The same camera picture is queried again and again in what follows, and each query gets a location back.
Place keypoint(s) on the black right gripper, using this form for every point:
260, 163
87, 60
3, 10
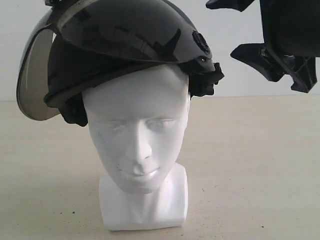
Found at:
290, 27

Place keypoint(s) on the black helmet with visor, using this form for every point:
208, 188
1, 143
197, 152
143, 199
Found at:
79, 44

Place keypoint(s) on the white mannequin head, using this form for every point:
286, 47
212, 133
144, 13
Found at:
137, 124

